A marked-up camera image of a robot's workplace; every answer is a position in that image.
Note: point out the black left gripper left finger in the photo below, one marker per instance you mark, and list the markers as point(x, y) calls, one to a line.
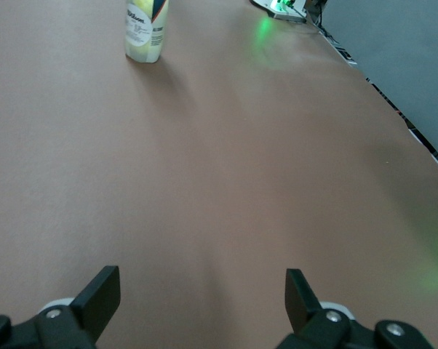
point(95, 301)

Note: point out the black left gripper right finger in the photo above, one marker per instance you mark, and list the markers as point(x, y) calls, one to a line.
point(302, 309)

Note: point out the yellow tennis ball large print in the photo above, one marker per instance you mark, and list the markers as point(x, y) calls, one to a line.
point(142, 51)

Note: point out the clear Wilson tennis ball can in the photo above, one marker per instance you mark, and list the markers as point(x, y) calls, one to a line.
point(146, 36)

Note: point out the yellow tennis ball small print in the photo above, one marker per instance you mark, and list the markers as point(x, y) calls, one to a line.
point(144, 4)

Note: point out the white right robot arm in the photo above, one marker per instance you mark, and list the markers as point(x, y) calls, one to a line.
point(277, 9)

